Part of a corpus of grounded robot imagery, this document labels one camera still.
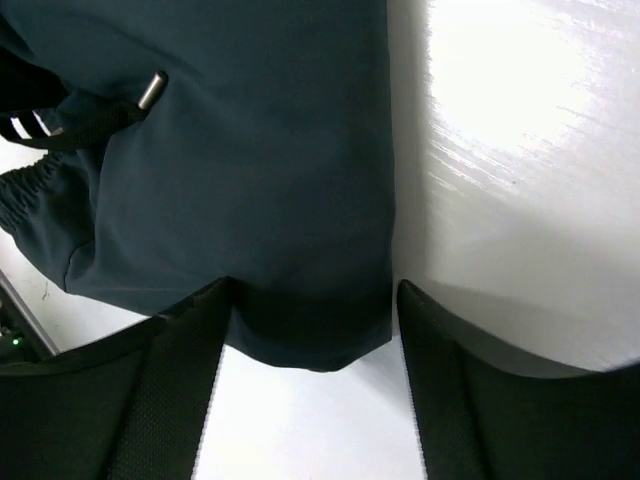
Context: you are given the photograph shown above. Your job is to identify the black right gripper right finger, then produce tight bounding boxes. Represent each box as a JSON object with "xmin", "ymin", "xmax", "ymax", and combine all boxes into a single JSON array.
[{"xmin": 397, "ymin": 280, "xmax": 639, "ymax": 479}]

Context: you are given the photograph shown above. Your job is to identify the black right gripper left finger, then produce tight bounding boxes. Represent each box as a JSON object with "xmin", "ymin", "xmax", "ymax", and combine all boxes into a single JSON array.
[{"xmin": 1, "ymin": 279, "xmax": 231, "ymax": 479}]

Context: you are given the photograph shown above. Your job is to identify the dark navy shorts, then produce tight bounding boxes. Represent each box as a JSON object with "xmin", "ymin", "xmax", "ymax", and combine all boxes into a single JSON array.
[{"xmin": 1, "ymin": 1, "xmax": 395, "ymax": 371}]

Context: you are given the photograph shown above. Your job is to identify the aluminium table edge rail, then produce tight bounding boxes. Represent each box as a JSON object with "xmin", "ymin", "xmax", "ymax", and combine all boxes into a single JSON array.
[{"xmin": 1, "ymin": 272, "xmax": 60, "ymax": 364}]

